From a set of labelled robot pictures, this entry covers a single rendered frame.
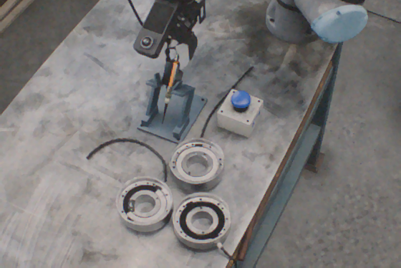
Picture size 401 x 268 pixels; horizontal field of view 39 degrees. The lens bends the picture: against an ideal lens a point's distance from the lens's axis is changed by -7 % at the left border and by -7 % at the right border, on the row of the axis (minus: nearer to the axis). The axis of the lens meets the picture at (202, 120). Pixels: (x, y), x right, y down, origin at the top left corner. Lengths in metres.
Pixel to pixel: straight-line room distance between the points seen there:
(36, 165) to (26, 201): 0.09
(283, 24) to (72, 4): 1.60
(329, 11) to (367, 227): 1.05
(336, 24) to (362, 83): 1.27
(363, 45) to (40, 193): 1.76
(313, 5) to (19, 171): 0.69
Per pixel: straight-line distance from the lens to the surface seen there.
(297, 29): 1.38
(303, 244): 1.99
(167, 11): 1.05
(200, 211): 1.09
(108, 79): 1.33
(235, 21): 1.44
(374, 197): 2.13
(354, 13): 1.19
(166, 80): 1.17
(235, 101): 1.18
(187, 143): 1.17
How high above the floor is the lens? 1.78
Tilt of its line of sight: 52 degrees down
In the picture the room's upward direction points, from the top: 2 degrees counter-clockwise
